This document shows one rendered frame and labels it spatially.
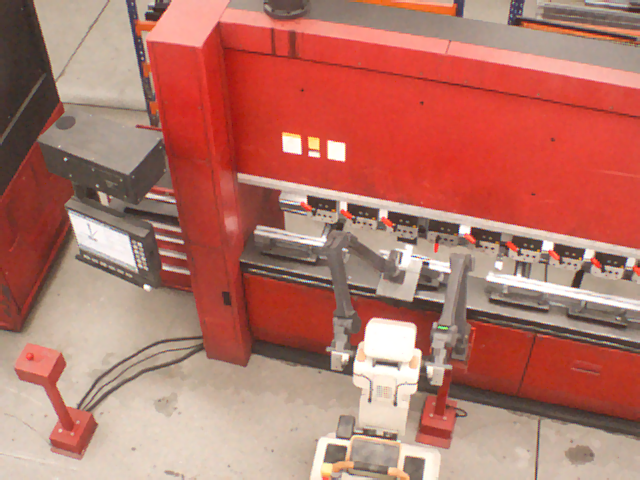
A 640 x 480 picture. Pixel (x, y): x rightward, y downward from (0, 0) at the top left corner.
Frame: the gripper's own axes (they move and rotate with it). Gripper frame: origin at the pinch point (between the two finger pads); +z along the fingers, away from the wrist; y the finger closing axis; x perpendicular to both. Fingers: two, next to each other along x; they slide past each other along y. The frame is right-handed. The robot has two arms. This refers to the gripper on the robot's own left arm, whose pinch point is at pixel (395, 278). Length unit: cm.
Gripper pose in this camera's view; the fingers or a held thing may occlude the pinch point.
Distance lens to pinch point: 428.6
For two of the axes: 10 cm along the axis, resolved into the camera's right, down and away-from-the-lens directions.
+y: -9.6, -2.1, 1.9
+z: 1.4, 2.3, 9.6
